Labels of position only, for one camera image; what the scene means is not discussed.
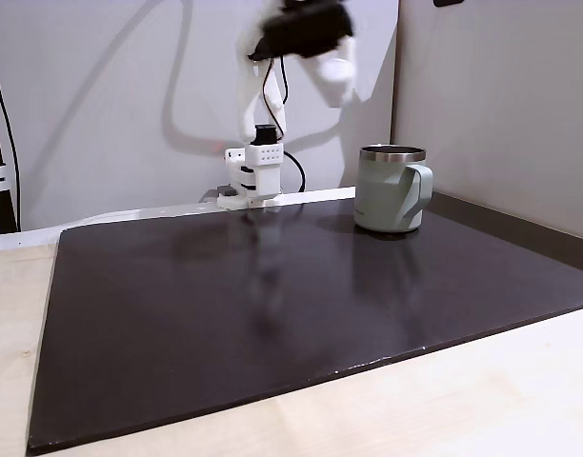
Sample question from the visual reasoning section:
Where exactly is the white gauze roll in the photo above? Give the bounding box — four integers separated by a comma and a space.
319, 52, 356, 89

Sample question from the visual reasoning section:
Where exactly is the sage green metal mug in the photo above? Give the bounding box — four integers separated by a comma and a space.
353, 145, 435, 234

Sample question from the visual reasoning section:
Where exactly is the black table mat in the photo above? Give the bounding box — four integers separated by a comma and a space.
26, 191, 583, 452

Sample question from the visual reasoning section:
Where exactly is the black camera box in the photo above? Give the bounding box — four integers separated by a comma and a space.
246, 0, 355, 62

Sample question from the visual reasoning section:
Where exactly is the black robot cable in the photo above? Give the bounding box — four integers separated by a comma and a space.
260, 54, 307, 194

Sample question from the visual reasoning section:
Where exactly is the black cable by stand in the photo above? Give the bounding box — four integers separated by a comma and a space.
0, 10, 22, 229

